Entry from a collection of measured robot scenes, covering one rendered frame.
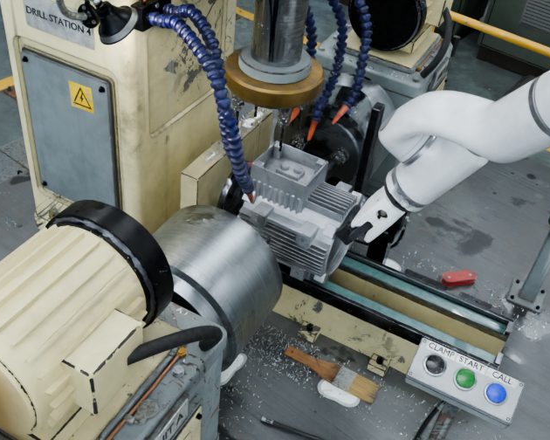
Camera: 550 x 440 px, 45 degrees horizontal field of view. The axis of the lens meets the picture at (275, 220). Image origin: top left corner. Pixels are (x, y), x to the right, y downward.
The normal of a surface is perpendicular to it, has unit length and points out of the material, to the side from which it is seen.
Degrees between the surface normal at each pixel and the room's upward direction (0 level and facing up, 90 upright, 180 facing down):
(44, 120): 90
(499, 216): 0
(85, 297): 41
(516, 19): 90
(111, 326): 0
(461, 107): 24
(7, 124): 0
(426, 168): 88
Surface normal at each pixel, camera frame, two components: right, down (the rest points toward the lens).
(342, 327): -0.47, 0.54
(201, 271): 0.35, -0.61
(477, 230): 0.10, -0.75
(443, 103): -0.32, -0.62
